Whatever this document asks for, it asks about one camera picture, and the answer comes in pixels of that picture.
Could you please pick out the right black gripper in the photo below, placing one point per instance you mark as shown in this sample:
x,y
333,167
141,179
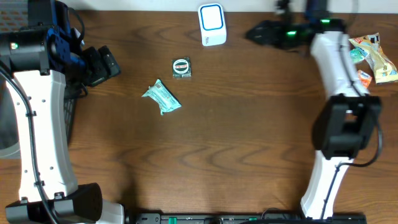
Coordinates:
x,y
268,35

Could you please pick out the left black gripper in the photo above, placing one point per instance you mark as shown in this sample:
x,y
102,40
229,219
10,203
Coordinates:
x,y
101,71

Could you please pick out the teal white candy packet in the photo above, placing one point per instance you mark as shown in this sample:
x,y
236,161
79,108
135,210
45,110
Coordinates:
x,y
358,55

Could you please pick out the dark green round-logo packet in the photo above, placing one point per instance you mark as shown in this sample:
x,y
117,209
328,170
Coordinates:
x,y
181,68

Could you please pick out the small orange box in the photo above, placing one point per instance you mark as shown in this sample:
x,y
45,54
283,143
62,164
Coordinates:
x,y
365,78

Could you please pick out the yellow snack bag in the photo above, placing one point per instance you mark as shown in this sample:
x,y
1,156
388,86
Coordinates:
x,y
370,47

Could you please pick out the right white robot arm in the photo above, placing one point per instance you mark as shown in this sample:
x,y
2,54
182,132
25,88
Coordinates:
x,y
347,132

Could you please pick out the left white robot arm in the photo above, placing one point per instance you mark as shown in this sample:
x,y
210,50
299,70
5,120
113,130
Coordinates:
x,y
49,191

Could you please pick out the grey plastic mesh basket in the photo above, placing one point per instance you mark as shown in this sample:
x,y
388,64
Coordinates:
x,y
47,43

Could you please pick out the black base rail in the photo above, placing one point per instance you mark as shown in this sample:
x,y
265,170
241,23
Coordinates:
x,y
267,218

